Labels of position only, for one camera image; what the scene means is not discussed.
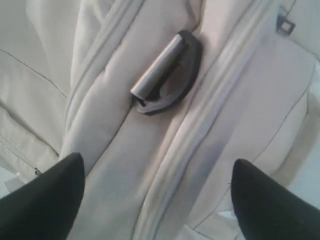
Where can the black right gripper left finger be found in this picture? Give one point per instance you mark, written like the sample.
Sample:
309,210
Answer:
46,207

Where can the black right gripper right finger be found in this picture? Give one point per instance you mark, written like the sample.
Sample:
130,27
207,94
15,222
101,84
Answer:
265,210

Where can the cream duffel bag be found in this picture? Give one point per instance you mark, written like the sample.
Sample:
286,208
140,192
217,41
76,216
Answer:
160,98

